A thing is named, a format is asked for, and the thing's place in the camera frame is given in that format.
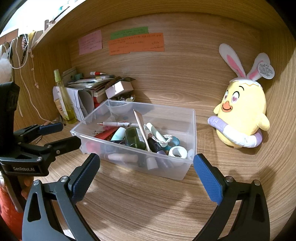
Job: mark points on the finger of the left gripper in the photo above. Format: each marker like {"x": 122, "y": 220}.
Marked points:
{"x": 30, "y": 133}
{"x": 62, "y": 146}

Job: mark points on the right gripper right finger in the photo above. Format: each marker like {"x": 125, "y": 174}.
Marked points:
{"x": 252, "y": 219}

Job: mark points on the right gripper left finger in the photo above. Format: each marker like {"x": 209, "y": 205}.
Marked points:
{"x": 40, "y": 221}

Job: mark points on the red zip pouch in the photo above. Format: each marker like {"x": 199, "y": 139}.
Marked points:
{"x": 106, "y": 134}

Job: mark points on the clear glitter pen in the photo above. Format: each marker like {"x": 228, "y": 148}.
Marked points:
{"x": 117, "y": 124}

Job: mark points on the pink lip gloss tube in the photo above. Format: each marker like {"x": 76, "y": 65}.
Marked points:
{"x": 130, "y": 158}

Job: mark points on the green glass bottle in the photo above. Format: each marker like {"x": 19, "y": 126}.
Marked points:
{"x": 134, "y": 138}

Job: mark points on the white tape roll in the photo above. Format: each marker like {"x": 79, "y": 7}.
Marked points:
{"x": 178, "y": 152}

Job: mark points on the wooden stick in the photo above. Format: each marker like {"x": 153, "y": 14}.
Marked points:
{"x": 140, "y": 123}

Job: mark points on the blue tape roll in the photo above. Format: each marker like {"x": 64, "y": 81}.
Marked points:
{"x": 174, "y": 142}

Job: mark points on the black purple spray bottle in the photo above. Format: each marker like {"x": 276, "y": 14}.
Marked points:
{"x": 155, "y": 146}

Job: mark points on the pale green cream tube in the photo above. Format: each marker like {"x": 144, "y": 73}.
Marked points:
{"x": 157, "y": 135}

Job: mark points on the person's left hand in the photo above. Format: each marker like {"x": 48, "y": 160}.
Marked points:
{"x": 27, "y": 182}

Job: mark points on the yellow-green spray bottle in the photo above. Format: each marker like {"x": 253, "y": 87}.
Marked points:
{"x": 68, "y": 112}

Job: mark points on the folded white paper leaflets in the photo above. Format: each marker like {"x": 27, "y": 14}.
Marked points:
{"x": 81, "y": 101}

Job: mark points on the stack of books and papers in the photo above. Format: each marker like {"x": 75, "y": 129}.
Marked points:
{"x": 97, "y": 85}

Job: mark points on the white bowl of trinkets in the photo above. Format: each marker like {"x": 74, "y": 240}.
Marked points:
{"x": 117, "y": 107}

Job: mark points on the red white marker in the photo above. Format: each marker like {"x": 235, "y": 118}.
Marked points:
{"x": 97, "y": 73}

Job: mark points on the small white cardboard box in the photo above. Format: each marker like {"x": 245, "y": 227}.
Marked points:
{"x": 119, "y": 88}

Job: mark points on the yellow chick bunny plush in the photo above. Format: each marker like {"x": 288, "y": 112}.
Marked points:
{"x": 240, "y": 117}

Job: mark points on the clear plastic storage bin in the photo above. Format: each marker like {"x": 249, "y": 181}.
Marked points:
{"x": 155, "y": 139}

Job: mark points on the pink sticky note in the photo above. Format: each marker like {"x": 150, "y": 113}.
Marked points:
{"x": 90, "y": 42}

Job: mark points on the green sticky note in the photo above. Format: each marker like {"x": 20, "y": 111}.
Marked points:
{"x": 129, "y": 32}

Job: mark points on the orange sticky note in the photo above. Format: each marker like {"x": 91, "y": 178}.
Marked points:
{"x": 153, "y": 42}

